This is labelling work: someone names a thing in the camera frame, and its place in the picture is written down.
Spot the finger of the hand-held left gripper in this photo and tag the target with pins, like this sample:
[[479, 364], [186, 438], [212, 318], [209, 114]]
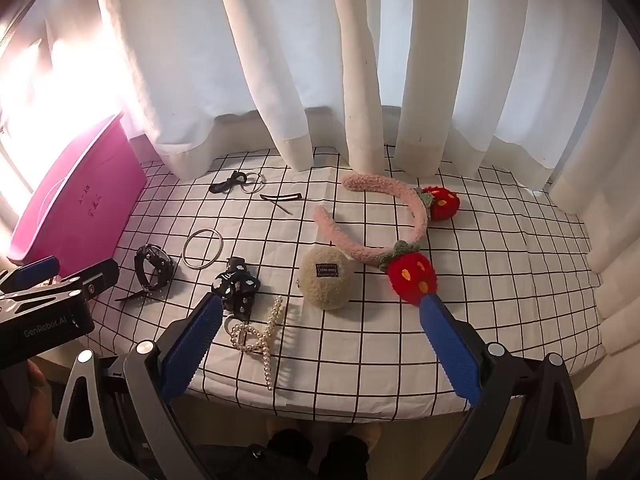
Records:
[[95, 277], [35, 270]]

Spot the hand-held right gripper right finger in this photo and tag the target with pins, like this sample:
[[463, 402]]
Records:
[[450, 350]]

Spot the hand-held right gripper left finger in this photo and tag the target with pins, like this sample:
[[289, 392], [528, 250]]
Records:
[[192, 345]]

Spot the black wrist watch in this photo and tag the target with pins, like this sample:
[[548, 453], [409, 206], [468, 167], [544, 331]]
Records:
[[150, 270]]

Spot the pearl hair claw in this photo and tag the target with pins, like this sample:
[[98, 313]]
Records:
[[260, 337]]

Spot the pink plastic tub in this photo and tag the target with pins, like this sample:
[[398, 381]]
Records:
[[75, 200]]

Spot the beige plush hair clip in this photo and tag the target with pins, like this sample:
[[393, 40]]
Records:
[[325, 280]]

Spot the pink fluffy strawberry headband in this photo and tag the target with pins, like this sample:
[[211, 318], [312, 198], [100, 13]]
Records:
[[350, 246]]

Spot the person's left hand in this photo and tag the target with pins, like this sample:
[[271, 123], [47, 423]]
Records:
[[37, 410]]

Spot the silver bangle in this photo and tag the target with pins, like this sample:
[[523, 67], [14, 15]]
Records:
[[184, 255]]

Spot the black checked white tablecloth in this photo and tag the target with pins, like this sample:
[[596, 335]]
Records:
[[500, 260]]

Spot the person's legs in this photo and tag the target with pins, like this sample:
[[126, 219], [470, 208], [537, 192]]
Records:
[[300, 452]]

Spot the black bobby pin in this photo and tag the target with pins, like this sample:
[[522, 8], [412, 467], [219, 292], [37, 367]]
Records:
[[280, 206]]

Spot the black snap hair clip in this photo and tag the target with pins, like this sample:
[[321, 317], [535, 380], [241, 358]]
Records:
[[280, 196]]

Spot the thin silver hoop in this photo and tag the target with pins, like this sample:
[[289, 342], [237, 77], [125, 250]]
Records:
[[264, 180]]

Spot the white curtain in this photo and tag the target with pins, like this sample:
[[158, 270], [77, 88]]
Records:
[[300, 60]]

